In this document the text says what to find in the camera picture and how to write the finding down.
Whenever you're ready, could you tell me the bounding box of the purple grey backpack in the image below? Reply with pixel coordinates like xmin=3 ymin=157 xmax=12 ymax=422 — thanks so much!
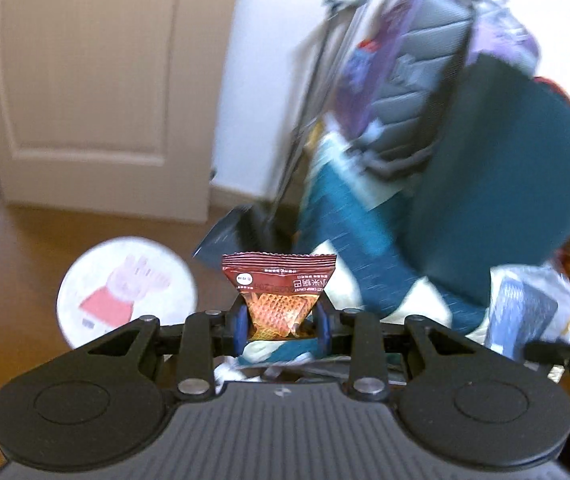
xmin=325 ymin=0 xmax=540 ymax=181

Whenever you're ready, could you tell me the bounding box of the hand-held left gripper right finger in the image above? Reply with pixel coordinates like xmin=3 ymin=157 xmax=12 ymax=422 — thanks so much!
xmin=304 ymin=295 xmax=474 ymax=402

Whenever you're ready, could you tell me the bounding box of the beige wooden door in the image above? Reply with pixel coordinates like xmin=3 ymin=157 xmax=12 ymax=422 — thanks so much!
xmin=0 ymin=0 xmax=246 ymax=223

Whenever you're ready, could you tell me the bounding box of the dark grey bag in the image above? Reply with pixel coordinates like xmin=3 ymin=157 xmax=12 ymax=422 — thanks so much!
xmin=192 ymin=205 xmax=271 ymax=271

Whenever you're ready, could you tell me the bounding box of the grey blue white packet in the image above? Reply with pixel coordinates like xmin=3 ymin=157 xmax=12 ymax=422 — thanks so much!
xmin=485 ymin=262 xmax=570 ymax=376

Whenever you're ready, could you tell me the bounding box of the dark teal bin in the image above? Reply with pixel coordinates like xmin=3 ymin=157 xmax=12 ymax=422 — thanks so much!
xmin=407 ymin=55 xmax=570 ymax=311

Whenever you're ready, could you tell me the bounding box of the teal cream chevron quilt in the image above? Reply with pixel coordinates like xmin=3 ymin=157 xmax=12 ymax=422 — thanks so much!
xmin=237 ymin=130 xmax=516 ymax=366

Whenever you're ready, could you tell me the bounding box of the red snack packet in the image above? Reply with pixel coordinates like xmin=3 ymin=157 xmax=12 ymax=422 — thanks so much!
xmin=221 ymin=252 xmax=338 ymax=343

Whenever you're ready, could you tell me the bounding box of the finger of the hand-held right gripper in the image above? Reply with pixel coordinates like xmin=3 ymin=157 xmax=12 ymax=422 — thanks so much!
xmin=522 ymin=327 xmax=570 ymax=378

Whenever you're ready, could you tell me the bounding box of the round pig-print stool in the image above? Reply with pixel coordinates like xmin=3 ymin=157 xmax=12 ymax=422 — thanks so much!
xmin=56 ymin=236 xmax=197 ymax=351

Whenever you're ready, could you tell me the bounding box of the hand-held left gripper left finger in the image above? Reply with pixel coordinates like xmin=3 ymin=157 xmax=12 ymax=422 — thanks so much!
xmin=85 ymin=296 xmax=260 ymax=402

